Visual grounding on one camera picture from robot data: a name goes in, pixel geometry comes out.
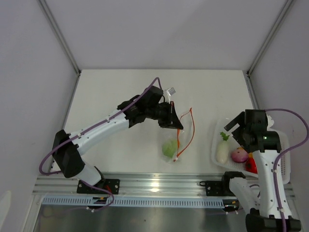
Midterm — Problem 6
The clear orange zip top bag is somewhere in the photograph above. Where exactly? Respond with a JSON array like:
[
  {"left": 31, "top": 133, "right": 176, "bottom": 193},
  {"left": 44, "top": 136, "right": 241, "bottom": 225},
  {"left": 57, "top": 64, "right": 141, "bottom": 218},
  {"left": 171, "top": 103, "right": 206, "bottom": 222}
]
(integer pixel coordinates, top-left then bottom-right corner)
[{"left": 159, "top": 107, "right": 196, "bottom": 163}]

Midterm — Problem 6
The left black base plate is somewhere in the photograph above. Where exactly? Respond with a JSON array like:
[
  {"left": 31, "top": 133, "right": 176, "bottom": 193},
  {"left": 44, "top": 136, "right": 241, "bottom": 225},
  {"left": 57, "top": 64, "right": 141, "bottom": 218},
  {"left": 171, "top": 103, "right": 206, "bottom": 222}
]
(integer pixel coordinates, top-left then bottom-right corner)
[{"left": 76, "top": 179, "right": 120, "bottom": 195}]

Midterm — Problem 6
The purple onion toy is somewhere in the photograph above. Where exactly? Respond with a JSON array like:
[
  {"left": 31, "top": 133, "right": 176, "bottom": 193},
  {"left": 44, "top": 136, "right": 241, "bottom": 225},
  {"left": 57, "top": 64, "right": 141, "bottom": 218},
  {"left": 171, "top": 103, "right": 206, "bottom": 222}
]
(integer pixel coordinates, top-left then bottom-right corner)
[{"left": 231, "top": 147, "right": 249, "bottom": 163}]

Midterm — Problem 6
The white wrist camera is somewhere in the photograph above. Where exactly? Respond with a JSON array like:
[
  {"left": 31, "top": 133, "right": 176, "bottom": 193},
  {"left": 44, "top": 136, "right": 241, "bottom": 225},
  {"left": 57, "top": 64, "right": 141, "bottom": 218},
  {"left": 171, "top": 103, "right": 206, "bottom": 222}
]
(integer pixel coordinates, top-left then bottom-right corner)
[
  {"left": 267, "top": 115, "right": 274, "bottom": 130},
  {"left": 164, "top": 87, "right": 176, "bottom": 103}
]

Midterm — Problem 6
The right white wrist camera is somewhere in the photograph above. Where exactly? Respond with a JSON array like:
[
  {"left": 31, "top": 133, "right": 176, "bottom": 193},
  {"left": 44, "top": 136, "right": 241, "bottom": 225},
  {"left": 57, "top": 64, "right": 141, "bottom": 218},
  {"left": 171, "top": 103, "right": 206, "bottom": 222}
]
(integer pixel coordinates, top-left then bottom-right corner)
[{"left": 267, "top": 115, "right": 274, "bottom": 130}]

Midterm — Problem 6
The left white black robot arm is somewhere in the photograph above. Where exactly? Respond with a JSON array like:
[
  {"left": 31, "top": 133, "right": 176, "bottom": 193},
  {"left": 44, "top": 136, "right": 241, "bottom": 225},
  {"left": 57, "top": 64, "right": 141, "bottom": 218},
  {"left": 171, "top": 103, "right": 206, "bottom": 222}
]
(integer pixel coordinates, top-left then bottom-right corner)
[{"left": 52, "top": 86, "right": 183, "bottom": 193}]

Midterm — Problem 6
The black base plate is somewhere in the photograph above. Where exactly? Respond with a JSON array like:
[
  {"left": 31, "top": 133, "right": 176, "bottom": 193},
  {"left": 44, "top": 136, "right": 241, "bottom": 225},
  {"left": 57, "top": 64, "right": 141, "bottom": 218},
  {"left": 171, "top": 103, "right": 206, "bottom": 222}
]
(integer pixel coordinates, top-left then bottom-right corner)
[
  {"left": 199, "top": 181, "right": 235, "bottom": 197},
  {"left": 76, "top": 179, "right": 120, "bottom": 195}
]

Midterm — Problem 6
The aluminium frame post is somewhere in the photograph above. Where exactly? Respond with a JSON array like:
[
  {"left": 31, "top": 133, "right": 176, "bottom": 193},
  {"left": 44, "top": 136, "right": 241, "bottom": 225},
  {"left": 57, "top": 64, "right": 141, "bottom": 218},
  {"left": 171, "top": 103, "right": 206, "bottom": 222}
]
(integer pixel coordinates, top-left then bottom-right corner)
[
  {"left": 36, "top": 0, "right": 81, "bottom": 75},
  {"left": 246, "top": 0, "right": 296, "bottom": 78}
]

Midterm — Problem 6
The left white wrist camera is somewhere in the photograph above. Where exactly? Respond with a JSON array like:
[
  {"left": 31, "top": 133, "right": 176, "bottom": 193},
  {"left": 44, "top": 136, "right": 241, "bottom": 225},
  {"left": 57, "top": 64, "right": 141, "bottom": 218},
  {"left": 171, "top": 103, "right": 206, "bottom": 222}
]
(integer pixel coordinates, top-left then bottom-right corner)
[{"left": 164, "top": 87, "right": 176, "bottom": 103}]

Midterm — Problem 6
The green cabbage toy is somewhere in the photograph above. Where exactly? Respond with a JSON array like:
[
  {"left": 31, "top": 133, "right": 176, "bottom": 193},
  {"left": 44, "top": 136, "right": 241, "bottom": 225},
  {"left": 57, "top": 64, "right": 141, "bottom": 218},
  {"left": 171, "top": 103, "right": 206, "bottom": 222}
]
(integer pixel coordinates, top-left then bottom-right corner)
[{"left": 162, "top": 139, "right": 178, "bottom": 158}]

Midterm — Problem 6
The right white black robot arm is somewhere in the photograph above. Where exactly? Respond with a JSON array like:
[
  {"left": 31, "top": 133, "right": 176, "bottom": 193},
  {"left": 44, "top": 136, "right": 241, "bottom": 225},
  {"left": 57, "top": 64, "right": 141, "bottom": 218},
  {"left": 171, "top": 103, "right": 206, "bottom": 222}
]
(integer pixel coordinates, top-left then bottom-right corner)
[{"left": 220, "top": 109, "right": 301, "bottom": 232}]

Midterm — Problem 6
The right aluminium frame post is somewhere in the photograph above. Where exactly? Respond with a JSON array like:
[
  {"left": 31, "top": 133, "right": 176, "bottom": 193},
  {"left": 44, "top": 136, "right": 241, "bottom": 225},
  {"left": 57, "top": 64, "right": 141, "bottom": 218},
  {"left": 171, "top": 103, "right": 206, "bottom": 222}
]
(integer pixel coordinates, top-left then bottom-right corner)
[{"left": 246, "top": 0, "right": 296, "bottom": 78}]

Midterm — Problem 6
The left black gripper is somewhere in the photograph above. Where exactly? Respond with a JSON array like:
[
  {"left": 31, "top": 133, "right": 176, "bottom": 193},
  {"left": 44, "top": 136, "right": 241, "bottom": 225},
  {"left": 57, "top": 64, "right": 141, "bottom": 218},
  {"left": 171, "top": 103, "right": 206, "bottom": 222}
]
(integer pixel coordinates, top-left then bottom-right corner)
[{"left": 146, "top": 101, "right": 183, "bottom": 130}]

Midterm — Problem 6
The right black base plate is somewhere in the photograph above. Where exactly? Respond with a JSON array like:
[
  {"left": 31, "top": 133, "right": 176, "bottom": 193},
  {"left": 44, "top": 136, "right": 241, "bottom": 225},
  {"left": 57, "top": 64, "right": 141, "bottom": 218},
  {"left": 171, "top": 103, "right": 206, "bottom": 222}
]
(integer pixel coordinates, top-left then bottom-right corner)
[{"left": 199, "top": 181, "right": 235, "bottom": 197}]

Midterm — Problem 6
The aluminium mounting rail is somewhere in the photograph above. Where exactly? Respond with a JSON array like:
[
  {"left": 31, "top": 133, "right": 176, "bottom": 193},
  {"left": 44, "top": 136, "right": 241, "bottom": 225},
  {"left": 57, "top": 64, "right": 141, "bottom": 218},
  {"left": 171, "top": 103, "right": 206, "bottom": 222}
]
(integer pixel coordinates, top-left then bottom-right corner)
[{"left": 32, "top": 172, "right": 296, "bottom": 199}]

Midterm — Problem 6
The left aluminium frame post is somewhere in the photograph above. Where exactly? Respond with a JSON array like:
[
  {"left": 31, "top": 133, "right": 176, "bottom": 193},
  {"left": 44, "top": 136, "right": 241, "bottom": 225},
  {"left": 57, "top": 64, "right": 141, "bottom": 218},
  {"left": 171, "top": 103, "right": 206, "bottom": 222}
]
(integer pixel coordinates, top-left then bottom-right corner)
[{"left": 36, "top": 0, "right": 81, "bottom": 75}]

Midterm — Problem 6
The white slotted cable duct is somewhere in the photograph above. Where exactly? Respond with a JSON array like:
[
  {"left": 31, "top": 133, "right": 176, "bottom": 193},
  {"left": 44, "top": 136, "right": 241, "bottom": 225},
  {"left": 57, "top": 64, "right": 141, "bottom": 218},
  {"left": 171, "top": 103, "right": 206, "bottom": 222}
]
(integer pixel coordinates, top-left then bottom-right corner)
[{"left": 42, "top": 195, "right": 225, "bottom": 209}]

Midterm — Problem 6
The white daikon radish toy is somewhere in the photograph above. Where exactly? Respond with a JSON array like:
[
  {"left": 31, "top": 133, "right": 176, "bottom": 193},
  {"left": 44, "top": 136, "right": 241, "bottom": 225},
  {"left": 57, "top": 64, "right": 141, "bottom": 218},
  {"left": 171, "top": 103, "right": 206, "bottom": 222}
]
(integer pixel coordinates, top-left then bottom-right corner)
[{"left": 216, "top": 131, "right": 230, "bottom": 164}]

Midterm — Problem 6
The white perforated plastic basket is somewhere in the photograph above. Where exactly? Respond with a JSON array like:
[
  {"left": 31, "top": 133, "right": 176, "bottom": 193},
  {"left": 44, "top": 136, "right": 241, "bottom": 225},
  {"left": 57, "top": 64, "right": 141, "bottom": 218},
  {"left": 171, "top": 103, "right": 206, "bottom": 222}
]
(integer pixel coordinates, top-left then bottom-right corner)
[{"left": 211, "top": 118, "right": 291, "bottom": 184}]

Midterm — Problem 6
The red bell pepper toy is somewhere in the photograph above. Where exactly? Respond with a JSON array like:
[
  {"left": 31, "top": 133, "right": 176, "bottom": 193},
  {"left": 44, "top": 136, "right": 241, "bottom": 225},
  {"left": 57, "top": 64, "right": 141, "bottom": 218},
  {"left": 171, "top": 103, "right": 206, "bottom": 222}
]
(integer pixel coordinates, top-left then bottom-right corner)
[{"left": 245, "top": 157, "right": 258, "bottom": 174}]

